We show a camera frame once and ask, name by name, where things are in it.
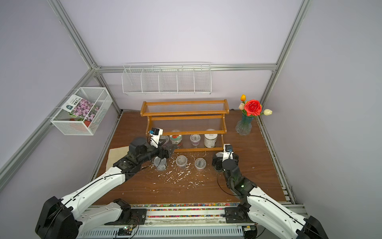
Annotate white seed can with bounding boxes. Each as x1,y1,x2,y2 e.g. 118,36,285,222
204,133,218,148

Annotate wooden three-tier shelf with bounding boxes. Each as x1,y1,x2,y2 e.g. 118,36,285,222
140,100,229,153

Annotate blue glass vase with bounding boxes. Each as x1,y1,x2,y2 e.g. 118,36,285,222
235,114,254,136

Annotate white wire basket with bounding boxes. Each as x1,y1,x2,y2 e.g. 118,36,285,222
51,87,113,135

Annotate purple flower seed packet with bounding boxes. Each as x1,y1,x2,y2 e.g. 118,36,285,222
61,95,99,122

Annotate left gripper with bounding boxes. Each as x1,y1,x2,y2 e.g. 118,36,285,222
138,138,177,164

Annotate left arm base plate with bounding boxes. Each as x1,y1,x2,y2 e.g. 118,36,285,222
105,209,147,226

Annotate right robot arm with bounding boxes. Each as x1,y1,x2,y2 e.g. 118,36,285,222
212,152,328,239

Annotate white tulip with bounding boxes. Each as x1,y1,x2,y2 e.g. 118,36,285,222
263,109,273,116

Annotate white wire wall rack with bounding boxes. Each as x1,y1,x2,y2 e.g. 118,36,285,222
121,62,212,95

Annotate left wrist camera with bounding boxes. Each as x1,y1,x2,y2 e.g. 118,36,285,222
149,127,163,148

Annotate strawberry seed can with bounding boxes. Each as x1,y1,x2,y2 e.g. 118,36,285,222
169,134,183,148

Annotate cream work glove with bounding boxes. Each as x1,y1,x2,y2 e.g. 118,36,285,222
105,146,129,171

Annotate clear jar red label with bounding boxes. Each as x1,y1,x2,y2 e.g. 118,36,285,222
194,158,207,171

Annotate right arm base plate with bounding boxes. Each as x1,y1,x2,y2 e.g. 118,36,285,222
224,207,252,224

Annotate red artificial rose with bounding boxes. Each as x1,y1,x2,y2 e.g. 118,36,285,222
244,100,262,117

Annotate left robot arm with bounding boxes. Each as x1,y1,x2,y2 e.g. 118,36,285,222
35,137,177,239

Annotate clear jar purple label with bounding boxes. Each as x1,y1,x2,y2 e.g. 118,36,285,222
190,134,201,147
159,135,170,146

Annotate clear jar dark seeds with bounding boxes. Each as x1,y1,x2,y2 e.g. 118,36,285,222
176,155,188,168

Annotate silver top seed can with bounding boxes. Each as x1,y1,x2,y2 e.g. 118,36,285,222
153,157,167,171

